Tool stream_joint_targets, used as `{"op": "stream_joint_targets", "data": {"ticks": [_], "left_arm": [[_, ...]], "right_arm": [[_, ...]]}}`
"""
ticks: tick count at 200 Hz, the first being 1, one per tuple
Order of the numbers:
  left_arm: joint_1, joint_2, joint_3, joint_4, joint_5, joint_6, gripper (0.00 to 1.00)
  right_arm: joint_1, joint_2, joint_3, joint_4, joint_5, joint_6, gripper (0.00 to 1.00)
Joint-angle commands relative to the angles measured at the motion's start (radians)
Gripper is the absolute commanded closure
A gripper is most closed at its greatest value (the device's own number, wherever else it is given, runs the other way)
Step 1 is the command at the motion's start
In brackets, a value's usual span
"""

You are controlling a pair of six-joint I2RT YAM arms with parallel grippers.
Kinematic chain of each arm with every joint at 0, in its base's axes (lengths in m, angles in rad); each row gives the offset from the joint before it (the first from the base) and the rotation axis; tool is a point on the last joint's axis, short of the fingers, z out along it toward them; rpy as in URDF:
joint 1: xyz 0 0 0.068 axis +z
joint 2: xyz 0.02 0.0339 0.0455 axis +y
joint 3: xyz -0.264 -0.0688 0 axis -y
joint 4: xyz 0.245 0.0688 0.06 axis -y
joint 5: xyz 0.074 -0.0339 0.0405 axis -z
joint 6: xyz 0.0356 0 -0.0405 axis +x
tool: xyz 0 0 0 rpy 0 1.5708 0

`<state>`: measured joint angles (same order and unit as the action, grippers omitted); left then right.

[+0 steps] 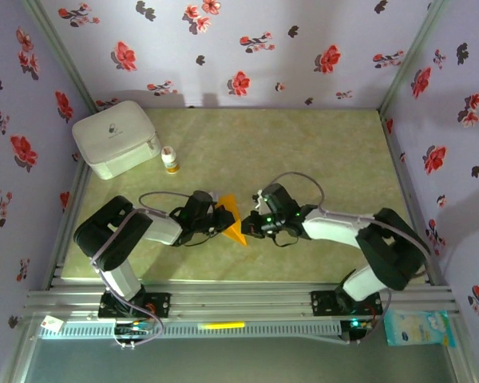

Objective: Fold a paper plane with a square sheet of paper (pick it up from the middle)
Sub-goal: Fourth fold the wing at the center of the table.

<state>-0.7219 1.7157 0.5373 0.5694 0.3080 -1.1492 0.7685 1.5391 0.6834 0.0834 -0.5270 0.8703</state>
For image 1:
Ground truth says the yellow sticker strip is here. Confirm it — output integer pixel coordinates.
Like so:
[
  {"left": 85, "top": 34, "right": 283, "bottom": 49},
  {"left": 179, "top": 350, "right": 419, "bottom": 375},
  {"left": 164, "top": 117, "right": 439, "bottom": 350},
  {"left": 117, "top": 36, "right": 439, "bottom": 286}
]
[{"left": 198, "top": 322, "right": 247, "bottom": 330}]

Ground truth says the grey right arm cable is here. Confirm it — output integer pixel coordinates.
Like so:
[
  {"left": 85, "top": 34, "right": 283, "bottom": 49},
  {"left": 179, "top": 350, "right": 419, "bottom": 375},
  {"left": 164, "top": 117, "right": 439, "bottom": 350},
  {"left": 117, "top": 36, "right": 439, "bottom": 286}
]
[{"left": 273, "top": 172, "right": 430, "bottom": 346}]

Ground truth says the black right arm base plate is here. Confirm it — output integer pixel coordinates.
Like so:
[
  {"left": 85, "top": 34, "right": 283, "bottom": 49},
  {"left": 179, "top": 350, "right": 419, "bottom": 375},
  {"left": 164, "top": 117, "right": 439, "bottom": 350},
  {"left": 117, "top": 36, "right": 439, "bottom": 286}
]
[{"left": 310, "top": 290, "right": 384, "bottom": 318}]

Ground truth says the grey slotted cable duct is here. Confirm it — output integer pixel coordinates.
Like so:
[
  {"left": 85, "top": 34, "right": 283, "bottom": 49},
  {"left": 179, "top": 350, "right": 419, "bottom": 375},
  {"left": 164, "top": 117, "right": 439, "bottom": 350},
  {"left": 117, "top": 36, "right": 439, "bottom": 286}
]
[{"left": 38, "top": 321, "right": 342, "bottom": 340}]

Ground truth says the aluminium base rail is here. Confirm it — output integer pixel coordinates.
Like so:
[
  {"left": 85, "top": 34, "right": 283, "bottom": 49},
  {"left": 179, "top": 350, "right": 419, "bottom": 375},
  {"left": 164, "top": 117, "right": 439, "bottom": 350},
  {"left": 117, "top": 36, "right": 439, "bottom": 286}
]
[{"left": 23, "top": 281, "right": 462, "bottom": 320}]

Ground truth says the aluminium corner post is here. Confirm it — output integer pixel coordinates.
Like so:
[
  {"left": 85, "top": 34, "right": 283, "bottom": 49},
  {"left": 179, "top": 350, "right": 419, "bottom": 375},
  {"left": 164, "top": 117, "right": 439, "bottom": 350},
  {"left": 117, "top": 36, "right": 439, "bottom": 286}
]
[
  {"left": 22, "top": 0, "right": 98, "bottom": 115},
  {"left": 378, "top": 0, "right": 450, "bottom": 115}
]

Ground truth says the white paper tag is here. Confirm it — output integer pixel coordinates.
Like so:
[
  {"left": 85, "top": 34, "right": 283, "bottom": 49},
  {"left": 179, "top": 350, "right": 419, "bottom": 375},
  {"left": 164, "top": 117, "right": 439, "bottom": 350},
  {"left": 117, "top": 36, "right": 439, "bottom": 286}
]
[{"left": 42, "top": 314, "right": 64, "bottom": 332}]

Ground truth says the blue wet wipes pack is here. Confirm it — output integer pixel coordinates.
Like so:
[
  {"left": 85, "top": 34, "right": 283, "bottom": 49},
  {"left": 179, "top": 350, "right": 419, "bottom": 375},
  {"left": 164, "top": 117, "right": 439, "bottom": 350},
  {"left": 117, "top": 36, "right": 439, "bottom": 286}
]
[{"left": 382, "top": 310, "right": 457, "bottom": 348}]

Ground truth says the orange paper sheet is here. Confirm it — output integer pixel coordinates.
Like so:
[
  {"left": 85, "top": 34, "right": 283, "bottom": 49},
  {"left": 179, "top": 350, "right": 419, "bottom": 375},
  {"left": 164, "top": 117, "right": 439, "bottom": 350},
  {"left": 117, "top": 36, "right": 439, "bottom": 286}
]
[{"left": 216, "top": 194, "right": 248, "bottom": 247}]

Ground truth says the white zippered pouch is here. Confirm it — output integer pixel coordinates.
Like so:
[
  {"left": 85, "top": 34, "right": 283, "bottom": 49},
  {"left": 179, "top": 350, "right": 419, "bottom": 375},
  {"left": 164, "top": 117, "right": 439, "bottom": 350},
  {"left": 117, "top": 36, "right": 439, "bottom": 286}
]
[{"left": 71, "top": 100, "right": 163, "bottom": 181}]

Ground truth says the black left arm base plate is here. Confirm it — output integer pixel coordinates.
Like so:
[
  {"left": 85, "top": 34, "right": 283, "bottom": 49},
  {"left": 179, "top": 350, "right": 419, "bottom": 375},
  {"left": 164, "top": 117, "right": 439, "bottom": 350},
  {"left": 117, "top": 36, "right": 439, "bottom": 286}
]
[{"left": 98, "top": 293, "right": 172, "bottom": 319}]

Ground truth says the white pill bottle orange label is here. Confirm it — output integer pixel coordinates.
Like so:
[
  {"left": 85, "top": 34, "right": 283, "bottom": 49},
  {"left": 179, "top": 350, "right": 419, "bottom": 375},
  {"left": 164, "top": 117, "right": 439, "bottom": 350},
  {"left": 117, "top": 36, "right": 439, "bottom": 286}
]
[{"left": 160, "top": 146, "right": 180, "bottom": 176}]

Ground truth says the small circuit board with wires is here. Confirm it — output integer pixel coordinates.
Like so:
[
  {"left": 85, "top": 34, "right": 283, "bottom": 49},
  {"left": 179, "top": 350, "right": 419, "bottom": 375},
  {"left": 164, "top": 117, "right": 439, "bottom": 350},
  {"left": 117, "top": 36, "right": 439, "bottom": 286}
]
[
  {"left": 341, "top": 318, "right": 374, "bottom": 345},
  {"left": 113, "top": 322, "right": 155, "bottom": 350}
]

